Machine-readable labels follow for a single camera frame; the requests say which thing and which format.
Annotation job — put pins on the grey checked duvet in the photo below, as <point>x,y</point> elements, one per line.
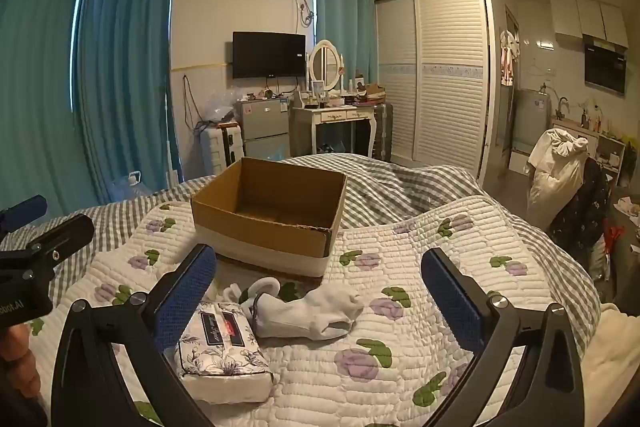
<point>400,192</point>

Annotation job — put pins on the grey appliance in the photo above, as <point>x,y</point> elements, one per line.
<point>532,119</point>

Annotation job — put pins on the black range hood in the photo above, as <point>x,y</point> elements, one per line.
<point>605,67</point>

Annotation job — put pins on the white ribbon headband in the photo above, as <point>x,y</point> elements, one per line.
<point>245,289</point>

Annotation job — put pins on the large water bottle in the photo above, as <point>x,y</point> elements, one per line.
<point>131,187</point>

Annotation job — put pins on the blue basket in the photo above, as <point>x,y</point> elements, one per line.
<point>330,148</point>

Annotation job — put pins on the clear plastic bag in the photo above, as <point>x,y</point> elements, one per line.
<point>220,107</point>

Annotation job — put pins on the white suitcase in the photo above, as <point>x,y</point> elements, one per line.
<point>220,152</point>

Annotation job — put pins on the kitchen faucet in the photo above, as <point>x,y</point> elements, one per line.
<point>563,106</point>

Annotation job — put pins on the hanging pink clothes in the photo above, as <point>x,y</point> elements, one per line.
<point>509,57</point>

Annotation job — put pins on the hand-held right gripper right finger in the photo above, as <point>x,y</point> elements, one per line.
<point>450,297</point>

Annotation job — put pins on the white kitchen cabinets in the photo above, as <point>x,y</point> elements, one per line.
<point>587,17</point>

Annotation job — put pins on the floral tissue pack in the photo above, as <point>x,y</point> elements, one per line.
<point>220,347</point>

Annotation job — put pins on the wide teal curtain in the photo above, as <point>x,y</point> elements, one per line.
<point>35,82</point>

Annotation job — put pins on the floral quilted blanket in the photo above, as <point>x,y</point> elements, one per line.
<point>375,347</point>

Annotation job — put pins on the black wall television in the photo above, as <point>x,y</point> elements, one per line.
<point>269,54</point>

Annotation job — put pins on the cream blanket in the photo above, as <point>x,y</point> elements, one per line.
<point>612,352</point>

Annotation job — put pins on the silver mini fridge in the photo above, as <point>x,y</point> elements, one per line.
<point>264,127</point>

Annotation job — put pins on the person's left hand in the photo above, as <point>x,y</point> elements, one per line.
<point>20,347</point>

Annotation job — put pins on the white garment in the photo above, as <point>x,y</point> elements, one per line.
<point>555,172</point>

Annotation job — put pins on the dark floral garment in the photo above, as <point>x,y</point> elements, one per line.
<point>582,212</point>

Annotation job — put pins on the white sock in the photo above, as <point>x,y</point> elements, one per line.
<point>310,314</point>

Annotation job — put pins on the brown cardboard box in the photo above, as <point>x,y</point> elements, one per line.
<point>270,222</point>

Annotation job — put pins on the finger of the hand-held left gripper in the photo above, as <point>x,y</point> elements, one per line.
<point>27,208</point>
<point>70,232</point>

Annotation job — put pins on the red bag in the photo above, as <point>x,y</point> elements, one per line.
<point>612,239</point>

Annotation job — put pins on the silver suitcase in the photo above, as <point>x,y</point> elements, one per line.
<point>382,129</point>

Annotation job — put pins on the small cardboard box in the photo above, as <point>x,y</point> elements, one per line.
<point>372,93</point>

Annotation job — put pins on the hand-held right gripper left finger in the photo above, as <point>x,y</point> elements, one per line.
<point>187,292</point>

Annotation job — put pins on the white louvred wardrobe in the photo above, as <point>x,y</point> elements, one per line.
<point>440,77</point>

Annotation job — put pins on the white dressing table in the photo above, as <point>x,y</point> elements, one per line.
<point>330,114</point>

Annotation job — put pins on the white storage shelf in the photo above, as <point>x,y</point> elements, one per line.
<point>610,157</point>

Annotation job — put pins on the narrow teal curtain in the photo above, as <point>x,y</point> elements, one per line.
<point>345,12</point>

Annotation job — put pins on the white oval vanity mirror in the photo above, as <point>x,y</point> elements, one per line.
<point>324,62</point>

